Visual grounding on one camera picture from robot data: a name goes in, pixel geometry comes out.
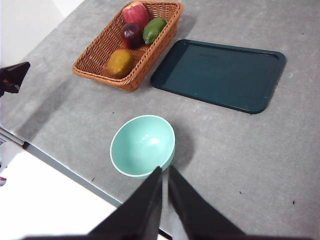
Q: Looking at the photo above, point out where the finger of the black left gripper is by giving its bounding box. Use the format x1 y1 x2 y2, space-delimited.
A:
0 61 31 86
0 84 21 98

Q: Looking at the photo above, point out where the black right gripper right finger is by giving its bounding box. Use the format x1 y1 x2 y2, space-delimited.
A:
167 164 251 240

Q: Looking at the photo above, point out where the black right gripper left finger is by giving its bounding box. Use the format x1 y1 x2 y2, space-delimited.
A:
86 165 164 240

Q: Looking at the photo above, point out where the teal ribbed bowl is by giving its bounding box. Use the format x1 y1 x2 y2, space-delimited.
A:
109 114 176 179

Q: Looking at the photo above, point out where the yellow-orange oval fruit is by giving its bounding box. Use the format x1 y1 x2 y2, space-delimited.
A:
107 49 135 79

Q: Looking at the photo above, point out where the white device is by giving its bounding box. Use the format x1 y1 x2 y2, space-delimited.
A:
0 142 16 188

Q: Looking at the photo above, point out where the brown wicker basket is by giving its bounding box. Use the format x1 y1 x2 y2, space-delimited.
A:
72 0 185 92

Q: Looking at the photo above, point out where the dark purple plum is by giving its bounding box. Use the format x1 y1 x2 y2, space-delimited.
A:
120 22 145 50

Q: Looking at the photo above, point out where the red apple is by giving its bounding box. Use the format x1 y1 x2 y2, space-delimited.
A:
122 1 151 27

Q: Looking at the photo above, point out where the dark green rectangular tray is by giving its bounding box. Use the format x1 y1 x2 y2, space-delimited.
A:
150 38 287 115

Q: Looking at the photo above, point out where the green avocado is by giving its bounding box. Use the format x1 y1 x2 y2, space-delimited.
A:
142 17 168 46

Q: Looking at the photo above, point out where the grey ribbed metal rail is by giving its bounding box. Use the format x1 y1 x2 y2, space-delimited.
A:
0 124 26 148

